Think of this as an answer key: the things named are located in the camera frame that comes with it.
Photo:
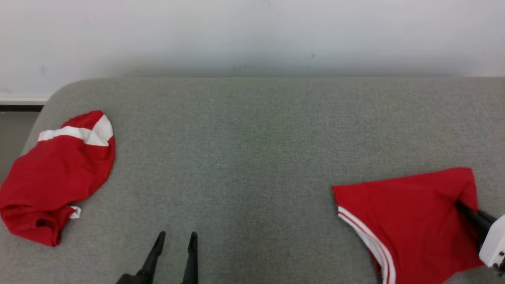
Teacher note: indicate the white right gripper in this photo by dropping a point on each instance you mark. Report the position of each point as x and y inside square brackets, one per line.
[495, 244]

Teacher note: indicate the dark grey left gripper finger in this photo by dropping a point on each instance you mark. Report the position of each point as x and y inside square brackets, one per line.
[191, 264]
[146, 266]

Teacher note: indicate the red number 23 basketball jersey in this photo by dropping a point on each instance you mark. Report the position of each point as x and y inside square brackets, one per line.
[414, 221]

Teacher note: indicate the red garment with white band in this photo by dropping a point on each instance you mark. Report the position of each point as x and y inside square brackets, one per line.
[59, 177]

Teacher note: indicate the white wall baseboard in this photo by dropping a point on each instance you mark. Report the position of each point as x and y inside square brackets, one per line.
[19, 99]

